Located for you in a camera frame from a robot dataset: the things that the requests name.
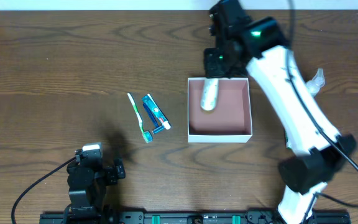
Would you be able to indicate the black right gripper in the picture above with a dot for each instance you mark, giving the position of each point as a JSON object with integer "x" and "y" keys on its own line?
{"x": 214, "y": 66}

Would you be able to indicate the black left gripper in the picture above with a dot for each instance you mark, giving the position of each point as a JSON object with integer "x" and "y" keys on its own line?
{"x": 117, "y": 171}

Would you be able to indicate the white tube with gold cap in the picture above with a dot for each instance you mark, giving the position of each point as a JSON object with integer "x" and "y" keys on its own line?
{"x": 209, "y": 94}

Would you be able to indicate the clear bottle with blue liquid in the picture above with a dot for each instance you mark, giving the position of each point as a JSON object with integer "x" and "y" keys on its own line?
{"x": 316, "y": 83}

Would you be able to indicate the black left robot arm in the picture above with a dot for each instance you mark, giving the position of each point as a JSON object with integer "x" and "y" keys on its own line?
{"x": 87, "y": 181}

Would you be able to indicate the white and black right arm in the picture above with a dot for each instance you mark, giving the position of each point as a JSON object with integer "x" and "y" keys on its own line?
{"x": 260, "y": 49}

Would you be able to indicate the green and white toothbrush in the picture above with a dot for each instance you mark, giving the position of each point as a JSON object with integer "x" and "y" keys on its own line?
{"x": 145, "y": 134}

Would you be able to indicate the white box with pink interior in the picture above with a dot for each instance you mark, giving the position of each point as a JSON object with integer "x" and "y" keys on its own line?
{"x": 229, "y": 122}

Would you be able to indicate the teal toothpaste tube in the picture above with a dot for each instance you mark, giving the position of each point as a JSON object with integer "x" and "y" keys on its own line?
{"x": 160, "y": 117}

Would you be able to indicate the green Dettol soap box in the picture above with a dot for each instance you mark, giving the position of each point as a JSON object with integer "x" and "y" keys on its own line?
{"x": 287, "y": 141}

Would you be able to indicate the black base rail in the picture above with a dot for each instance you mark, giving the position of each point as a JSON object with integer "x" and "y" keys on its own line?
{"x": 252, "y": 216}

